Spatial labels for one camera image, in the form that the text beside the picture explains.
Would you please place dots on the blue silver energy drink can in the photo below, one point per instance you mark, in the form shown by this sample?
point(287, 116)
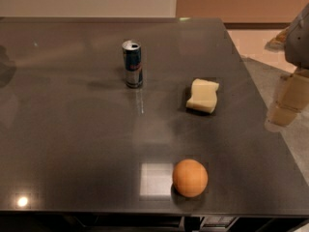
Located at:
point(133, 63)

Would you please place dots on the orange fruit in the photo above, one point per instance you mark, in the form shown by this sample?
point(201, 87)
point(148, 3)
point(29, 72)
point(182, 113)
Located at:
point(190, 178)

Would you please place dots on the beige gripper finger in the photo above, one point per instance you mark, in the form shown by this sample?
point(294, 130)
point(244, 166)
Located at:
point(291, 96)

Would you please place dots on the yellow sponge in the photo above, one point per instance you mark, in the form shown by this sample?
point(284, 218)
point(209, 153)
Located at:
point(203, 96)

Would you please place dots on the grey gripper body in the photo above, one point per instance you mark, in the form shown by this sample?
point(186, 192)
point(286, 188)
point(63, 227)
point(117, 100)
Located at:
point(299, 47)

